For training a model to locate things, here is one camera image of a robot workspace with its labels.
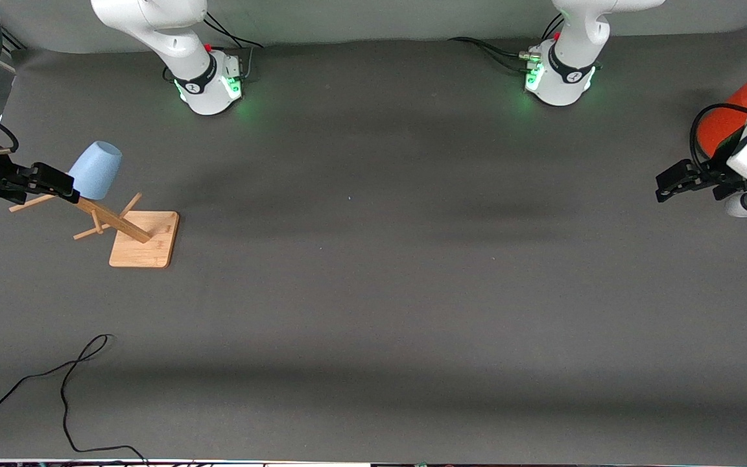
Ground light blue cup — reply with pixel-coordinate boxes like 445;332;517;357
67;141;123;200

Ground wooden cup rack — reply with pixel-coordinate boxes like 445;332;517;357
9;192;180;269

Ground orange cylinder with grey lid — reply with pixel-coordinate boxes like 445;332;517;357
698;65;747;161

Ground dark grey table cloth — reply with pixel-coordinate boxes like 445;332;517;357
0;29;747;462

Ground dark frame rail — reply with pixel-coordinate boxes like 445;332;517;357
0;29;27;75

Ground thin black loose cable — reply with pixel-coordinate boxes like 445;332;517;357
0;334;150;465

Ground black left arm base cables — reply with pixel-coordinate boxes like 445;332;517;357
448;13;565;73

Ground black arm base cables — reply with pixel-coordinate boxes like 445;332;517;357
448;13;565;73
202;12;264;84

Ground black right arm base cables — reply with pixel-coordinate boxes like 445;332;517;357
202;12;264;84

